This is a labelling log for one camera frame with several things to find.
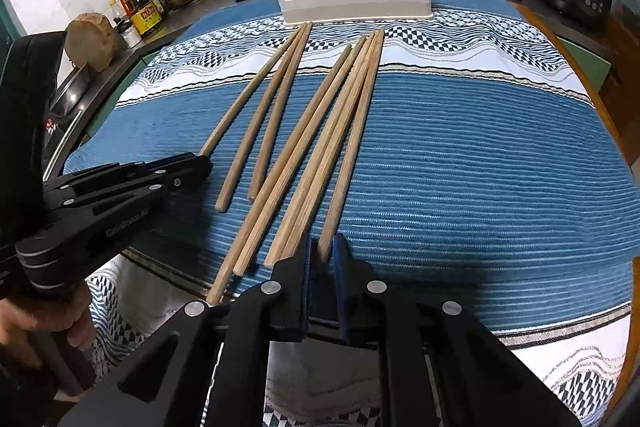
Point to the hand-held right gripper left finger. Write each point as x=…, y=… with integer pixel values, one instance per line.
x=305, y=287

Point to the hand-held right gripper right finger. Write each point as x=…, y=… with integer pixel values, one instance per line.
x=342, y=292

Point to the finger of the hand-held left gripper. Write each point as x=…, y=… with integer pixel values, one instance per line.
x=125, y=167
x=185, y=169

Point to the tan wooden chopstick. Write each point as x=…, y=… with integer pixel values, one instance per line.
x=354, y=132
x=250, y=93

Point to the person's left hand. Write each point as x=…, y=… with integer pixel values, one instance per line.
x=12, y=327

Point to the stainless steel sink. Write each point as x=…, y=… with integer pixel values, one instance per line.
x=70, y=102

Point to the round wooden cutting board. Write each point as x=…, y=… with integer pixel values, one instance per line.
x=92, y=42

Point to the row of wooden chopsticks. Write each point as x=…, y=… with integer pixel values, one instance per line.
x=312, y=177

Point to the small white jar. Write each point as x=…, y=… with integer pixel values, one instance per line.
x=131, y=36

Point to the dark sauce bottle yellow label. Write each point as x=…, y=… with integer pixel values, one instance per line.
x=145, y=14

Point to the blue white patterned cloth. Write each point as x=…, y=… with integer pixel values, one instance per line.
x=450, y=157

